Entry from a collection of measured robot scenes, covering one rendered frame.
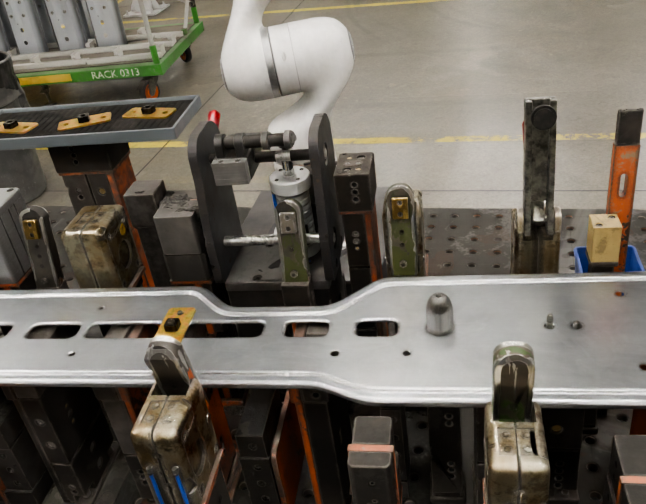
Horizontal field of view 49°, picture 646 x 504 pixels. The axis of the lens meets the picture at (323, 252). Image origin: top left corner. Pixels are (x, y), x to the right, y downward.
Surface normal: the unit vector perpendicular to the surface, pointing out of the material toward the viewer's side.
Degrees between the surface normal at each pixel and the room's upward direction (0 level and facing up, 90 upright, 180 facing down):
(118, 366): 0
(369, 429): 0
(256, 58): 63
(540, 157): 81
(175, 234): 90
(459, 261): 0
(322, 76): 98
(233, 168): 90
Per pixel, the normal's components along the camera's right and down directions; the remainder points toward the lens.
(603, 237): -0.14, 0.55
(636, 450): -0.13, -0.83
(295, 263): -0.16, 0.37
